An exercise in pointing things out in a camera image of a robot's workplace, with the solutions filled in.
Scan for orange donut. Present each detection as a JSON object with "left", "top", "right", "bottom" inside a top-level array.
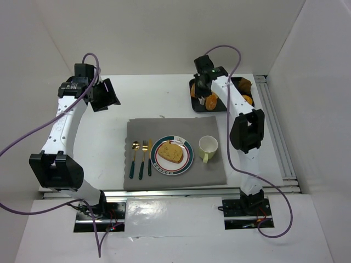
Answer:
[{"left": 242, "top": 95, "right": 253, "bottom": 105}]

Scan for small orange bread roll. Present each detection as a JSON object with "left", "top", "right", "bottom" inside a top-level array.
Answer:
[{"left": 205, "top": 94, "right": 218, "bottom": 111}]

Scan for black rectangular tray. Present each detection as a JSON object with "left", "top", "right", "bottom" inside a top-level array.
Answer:
[{"left": 189, "top": 77, "right": 254, "bottom": 113}]

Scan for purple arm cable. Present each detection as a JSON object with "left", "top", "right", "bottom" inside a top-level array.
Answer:
[
  {"left": 204, "top": 45, "right": 293, "bottom": 239},
  {"left": 0, "top": 53, "right": 124, "bottom": 259}
]

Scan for orange round bun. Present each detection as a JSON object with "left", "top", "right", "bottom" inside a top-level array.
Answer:
[{"left": 190, "top": 84, "right": 196, "bottom": 98}]

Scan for toast bread slice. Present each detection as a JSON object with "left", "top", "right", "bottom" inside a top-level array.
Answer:
[{"left": 158, "top": 140, "right": 183, "bottom": 163}]

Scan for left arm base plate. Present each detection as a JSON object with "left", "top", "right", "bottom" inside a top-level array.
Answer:
[{"left": 73, "top": 202, "right": 126, "bottom": 233}]

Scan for aluminium rail frame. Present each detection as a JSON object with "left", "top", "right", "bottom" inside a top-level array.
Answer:
[{"left": 41, "top": 75, "right": 302, "bottom": 199}]

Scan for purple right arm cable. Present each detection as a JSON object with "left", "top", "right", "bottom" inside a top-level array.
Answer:
[{"left": 204, "top": 45, "right": 293, "bottom": 239}]

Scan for gold spoon green handle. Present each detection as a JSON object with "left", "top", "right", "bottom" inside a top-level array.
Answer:
[{"left": 129, "top": 141, "right": 140, "bottom": 179}]

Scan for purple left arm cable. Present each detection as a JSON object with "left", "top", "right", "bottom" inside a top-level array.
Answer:
[{"left": 0, "top": 53, "right": 124, "bottom": 259}]

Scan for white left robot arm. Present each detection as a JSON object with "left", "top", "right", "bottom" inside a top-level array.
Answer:
[{"left": 29, "top": 64, "right": 120, "bottom": 215}]

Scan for gold knife green handle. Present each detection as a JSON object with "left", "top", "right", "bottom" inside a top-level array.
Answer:
[{"left": 148, "top": 139, "right": 152, "bottom": 176}]

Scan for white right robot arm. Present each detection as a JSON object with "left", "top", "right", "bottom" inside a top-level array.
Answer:
[{"left": 194, "top": 55, "right": 265, "bottom": 215}]

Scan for gold fork green handle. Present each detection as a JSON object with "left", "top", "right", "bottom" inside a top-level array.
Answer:
[{"left": 138, "top": 140, "right": 148, "bottom": 180}]

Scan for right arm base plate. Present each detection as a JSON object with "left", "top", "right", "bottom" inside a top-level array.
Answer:
[{"left": 217, "top": 198, "right": 274, "bottom": 230}]

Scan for metal tongs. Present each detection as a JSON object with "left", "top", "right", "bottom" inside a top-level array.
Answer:
[{"left": 199, "top": 97, "right": 206, "bottom": 105}]

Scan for grey cloth placemat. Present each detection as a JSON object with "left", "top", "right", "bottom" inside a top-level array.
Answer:
[{"left": 123, "top": 116, "right": 227, "bottom": 191}]

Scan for light green mug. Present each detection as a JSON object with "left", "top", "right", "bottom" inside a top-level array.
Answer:
[{"left": 199, "top": 135, "right": 218, "bottom": 163}]

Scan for white plate green red rim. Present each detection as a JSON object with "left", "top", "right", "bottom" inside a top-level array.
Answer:
[{"left": 151, "top": 135, "right": 194, "bottom": 176}]

